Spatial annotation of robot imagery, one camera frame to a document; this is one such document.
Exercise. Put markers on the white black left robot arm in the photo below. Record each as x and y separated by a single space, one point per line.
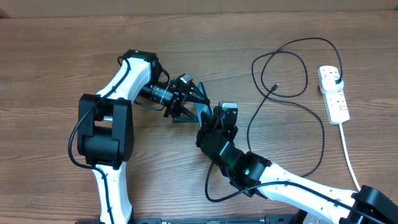
105 132

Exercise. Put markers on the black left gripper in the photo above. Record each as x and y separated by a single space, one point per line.
178 98

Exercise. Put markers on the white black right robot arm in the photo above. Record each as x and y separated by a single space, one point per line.
252 175

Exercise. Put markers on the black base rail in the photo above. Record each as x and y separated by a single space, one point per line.
268 219

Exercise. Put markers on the white power strip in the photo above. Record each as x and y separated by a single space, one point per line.
335 102

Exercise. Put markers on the white charger plug adapter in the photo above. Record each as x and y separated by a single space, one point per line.
329 84

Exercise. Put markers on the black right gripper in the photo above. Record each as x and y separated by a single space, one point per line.
210 124

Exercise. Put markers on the smartphone with teal screen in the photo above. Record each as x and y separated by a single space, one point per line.
202 107

